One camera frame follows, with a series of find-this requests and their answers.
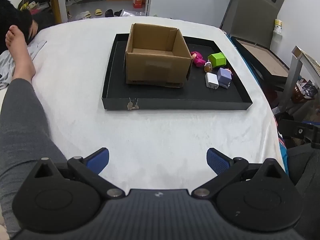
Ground purple cube toy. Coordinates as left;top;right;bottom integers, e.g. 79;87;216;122
217;67;232;89

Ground grey metal table frame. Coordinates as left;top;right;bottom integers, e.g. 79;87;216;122
276;45;320;117

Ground white bottle yellow cap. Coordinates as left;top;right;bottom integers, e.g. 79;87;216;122
271;19;284;48

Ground brown cardboard box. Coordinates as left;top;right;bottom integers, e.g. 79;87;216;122
125;23;193;88

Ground dark cloth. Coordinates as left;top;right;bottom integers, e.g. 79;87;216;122
0;0;39;53

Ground green cube toy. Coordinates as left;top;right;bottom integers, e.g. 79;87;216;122
208;52;227;68

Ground pink toy figure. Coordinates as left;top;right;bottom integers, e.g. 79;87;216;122
190;51;207;68

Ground black shallow tray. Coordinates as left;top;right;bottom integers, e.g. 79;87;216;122
101;33;253;111

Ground black framed brown board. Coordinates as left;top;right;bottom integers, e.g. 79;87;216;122
230;36;291;92

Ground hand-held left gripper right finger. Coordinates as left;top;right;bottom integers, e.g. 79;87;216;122
191;147;287;200

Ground pile of snack packets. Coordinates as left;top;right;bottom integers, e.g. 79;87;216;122
291;78;320;103

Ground white wall charger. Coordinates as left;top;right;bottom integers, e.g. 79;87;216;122
205;72;220;90

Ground wooden table leg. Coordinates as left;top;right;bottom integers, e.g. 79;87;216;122
49;0;63;25

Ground grey door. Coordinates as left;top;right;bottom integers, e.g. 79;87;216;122
219;0;293;49

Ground person's grey trouser leg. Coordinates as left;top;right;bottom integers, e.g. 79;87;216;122
0;78;68;238

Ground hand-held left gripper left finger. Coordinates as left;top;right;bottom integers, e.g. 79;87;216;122
34;147;126;200

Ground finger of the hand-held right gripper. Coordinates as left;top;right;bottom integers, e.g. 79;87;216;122
278;119;320;148

